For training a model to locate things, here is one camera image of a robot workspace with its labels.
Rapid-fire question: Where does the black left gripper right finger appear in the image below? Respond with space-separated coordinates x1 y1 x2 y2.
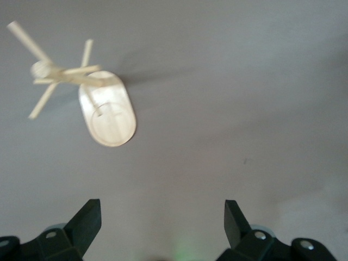
217 199 338 261

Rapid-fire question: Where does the wooden cup rack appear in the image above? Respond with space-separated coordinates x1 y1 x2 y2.
6 21 138 148

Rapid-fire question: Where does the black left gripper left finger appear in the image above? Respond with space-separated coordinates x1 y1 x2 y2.
0 198 102 261

